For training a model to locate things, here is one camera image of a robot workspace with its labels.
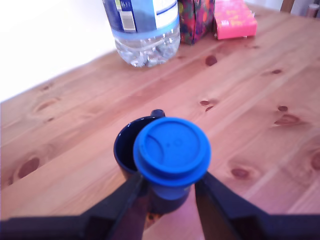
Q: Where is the floral tissue box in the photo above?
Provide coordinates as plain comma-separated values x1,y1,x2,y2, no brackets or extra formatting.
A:
177,0,216,45

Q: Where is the black Elwood mug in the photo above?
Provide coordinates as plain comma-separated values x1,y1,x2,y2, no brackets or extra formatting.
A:
113,109,193,215

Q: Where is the large clear water bottle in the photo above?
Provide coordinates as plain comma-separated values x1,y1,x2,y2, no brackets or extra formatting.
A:
102,0,181,68

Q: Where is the blue coffee capsule numbered three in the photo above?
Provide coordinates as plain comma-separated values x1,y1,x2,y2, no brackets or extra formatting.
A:
132,116,212,201

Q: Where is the pink flat box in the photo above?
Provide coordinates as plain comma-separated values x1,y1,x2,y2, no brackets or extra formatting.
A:
213,0,258,40

